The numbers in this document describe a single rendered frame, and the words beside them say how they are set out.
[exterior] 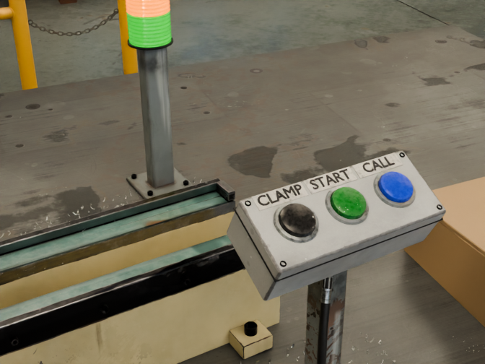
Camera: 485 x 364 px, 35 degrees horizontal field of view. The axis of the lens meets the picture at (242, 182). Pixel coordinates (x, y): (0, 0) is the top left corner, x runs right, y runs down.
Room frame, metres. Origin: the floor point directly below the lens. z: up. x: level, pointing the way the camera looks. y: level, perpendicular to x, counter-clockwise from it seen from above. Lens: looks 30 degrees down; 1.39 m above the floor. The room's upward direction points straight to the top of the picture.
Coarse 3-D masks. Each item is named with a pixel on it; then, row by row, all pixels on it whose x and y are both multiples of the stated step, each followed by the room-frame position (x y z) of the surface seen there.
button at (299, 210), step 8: (288, 208) 0.52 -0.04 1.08; (296, 208) 0.52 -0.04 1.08; (304, 208) 0.52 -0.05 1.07; (280, 216) 0.51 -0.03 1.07; (288, 216) 0.51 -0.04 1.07; (296, 216) 0.51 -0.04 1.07; (304, 216) 0.51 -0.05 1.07; (312, 216) 0.51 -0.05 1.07; (280, 224) 0.51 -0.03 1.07; (288, 224) 0.50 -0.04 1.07; (296, 224) 0.50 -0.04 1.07; (304, 224) 0.50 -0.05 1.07; (312, 224) 0.51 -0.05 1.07; (288, 232) 0.50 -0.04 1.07; (296, 232) 0.50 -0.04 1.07; (304, 232) 0.50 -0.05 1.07; (312, 232) 0.50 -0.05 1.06
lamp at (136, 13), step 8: (128, 0) 1.02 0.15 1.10; (136, 0) 1.01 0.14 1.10; (144, 0) 1.01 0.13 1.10; (152, 0) 1.01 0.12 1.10; (160, 0) 1.02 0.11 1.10; (168, 0) 1.03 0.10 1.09; (128, 8) 1.02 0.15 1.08; (136, 8) 1.01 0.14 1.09; (144, 8) 1.01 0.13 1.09; (152, 8) 1.01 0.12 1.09; (160, 8) 1.02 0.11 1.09; (168, 8) 1.03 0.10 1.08; (136, 16) 1.01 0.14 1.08; (144, 16) 1.01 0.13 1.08; (152, 16) 1.01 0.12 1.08
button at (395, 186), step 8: (384, 176) 0.57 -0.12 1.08; (392, 176) 0.57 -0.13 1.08; (400, 176) 0.57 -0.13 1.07; (384, 184) 0.56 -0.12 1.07; (392, 184) 0.56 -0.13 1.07; (400, 184) 0.56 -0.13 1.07; (408, 184) 0.56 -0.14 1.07; (384, 192) 0.55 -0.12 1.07; (392, 192) 0.55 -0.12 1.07; (400, 192) 0.55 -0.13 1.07; (408, 192) 0.55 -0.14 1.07; (392, 200) 0.55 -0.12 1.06; (400, 200) 0.55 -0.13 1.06
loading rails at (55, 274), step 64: (192, 192) 0.80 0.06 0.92; (0, 256) 0.68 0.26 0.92; (64, 256) 0.69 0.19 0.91; (128, 256) 0.72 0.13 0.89; (192, 256) 0.66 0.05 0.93; (0, 320) 0.57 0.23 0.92; (64, 320) 0.58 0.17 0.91; (128, 320) 0.61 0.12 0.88; (192, 320) 0.65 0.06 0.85; (256, 320) 0.69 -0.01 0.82
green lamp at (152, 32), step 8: (128, 16) 1.02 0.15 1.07; (160, 16) 1.02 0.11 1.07; (168, 16) 1.03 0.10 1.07; (128, 24) 1.03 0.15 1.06; (136, 24) 1.01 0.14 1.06; (144, 24) 1.01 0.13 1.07; (152, 24) 1.01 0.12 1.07; (160, 24) 1.01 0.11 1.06; (168, 24) 1.03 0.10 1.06; (128, 32) 1.03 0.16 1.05; (136, 32) 1.01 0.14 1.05; (144, 32) 1.01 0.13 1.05; (152, 32) 1.01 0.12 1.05; (160, 32) 1.01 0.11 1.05; (168, 32) 1.03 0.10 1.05; (136, 40) 1.01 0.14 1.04; (144, 40) 1.01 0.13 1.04; (152, 40) 1.01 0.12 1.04; (160, 40) 1.01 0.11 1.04; (168, 40) 1.02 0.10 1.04
